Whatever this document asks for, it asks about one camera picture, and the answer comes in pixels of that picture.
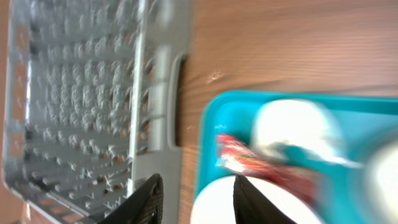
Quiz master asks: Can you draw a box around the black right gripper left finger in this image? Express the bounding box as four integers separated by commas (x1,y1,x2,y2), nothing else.
99,174,164,224

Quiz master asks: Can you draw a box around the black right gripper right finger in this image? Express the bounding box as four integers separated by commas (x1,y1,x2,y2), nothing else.
233,175,295,224

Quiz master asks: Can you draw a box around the cream paper cup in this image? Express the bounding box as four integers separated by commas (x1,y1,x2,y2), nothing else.
364,141,397,224

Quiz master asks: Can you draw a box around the red snack wrapper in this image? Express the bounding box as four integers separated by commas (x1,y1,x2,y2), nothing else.
216,134,320,204

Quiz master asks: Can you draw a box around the crumpled white tissue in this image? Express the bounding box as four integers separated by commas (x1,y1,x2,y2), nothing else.
250,98,363,169

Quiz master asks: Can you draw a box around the grey plastic dish rack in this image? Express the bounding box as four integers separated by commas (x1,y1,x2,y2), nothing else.
2,0,193,223

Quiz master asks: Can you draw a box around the teal serving tray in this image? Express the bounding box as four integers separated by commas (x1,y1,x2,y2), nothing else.
194,91,397,223

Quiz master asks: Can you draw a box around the large white plate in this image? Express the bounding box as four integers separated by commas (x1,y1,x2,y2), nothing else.
190,176,324,224

